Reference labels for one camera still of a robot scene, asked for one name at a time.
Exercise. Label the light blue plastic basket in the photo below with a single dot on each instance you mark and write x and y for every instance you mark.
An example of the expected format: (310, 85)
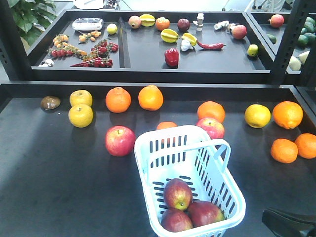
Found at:
(188, 153)

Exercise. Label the red apple front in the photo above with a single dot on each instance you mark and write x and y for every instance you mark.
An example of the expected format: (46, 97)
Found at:
(177, 194)

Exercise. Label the red apple bottom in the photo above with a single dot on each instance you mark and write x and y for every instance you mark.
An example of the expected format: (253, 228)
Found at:
(175, 220)

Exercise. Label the small orange mandarin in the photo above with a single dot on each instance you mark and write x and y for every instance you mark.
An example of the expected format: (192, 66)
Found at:
(166, 124)

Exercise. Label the orange with knob right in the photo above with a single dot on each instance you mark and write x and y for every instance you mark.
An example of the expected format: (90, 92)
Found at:
(150, 98)

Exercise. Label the orange with knob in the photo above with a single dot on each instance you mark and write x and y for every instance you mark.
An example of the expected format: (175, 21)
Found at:
(118, 100)
(150, 98)

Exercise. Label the orange with knob left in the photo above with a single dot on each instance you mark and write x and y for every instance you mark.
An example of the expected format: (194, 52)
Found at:
(118, 100)

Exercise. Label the large orange grapefruit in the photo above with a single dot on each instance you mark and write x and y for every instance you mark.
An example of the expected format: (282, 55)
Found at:
(211, 109)

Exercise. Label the dark red bell pepper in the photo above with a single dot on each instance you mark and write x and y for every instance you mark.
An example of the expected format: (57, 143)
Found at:
(171, 57)

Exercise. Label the yellow pear-apple front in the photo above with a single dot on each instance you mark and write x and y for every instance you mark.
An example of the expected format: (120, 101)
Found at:
(80, 115)

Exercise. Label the yellow pear-apple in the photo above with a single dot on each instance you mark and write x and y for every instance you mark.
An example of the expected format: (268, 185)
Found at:
(81, 97)
(80, 115)

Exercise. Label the white garlic bulb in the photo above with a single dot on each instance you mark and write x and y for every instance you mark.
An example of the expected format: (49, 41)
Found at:
(186, 45)

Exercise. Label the yellow pear-apple rear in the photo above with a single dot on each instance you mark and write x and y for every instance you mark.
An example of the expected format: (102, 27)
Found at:
(81, 97)

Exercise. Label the yellow starfruit small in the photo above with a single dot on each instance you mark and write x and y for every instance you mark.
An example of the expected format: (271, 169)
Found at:
(191, 38)

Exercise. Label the black wooden produce stand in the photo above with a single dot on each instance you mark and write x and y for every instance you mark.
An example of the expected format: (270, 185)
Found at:
(58, 180)

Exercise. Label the red cherry tomato bunch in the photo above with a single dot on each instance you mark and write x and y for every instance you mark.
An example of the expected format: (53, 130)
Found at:
(103, 48)

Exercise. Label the red chili pepper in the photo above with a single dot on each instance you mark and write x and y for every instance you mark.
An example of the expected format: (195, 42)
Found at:
(215, 46)

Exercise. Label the orange persimmon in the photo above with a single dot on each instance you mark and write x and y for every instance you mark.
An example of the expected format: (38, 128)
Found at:
(162, 23)

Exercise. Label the dark red plum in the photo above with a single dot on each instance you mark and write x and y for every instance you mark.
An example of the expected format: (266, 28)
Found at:
(183, 25)

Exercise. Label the yellow round citrus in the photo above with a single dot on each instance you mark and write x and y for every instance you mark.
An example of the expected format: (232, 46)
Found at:
(257, 116)

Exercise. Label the yellow starfruit rear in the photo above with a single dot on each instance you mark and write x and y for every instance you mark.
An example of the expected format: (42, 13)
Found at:
(147, 20)

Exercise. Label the pink pomegranate rear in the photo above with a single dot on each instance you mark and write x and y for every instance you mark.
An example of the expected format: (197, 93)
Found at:
(134, 22)

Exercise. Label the small yellow lemon rear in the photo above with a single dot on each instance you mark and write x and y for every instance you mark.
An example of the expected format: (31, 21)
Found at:
(112, 29)

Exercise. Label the brown mushroom cap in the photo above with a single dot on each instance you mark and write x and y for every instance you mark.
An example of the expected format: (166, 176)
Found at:
(50, 102)

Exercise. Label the small green lime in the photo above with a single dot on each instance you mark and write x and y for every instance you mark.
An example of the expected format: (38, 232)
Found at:
(253, 50)

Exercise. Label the red peach apple rear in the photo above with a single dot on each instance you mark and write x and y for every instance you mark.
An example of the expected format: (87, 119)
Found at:
(239, 32)

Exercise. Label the white electronic scale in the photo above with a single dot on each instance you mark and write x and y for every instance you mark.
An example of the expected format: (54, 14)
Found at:
(87, 24)

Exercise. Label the bright orange knobbed orange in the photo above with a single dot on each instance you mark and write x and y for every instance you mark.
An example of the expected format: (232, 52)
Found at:
(288, 114)

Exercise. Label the small orange left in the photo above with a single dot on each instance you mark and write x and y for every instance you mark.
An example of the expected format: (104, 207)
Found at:
(284, 150)

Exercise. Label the small orange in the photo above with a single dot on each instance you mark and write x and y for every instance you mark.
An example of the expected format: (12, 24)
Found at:
(284, 150)
(306, 144)

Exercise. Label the small orange right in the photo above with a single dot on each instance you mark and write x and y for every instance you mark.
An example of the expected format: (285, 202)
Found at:
(306, 144)

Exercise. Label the green potted plant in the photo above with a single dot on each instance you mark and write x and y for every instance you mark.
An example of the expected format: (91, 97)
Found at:
(32, 17)

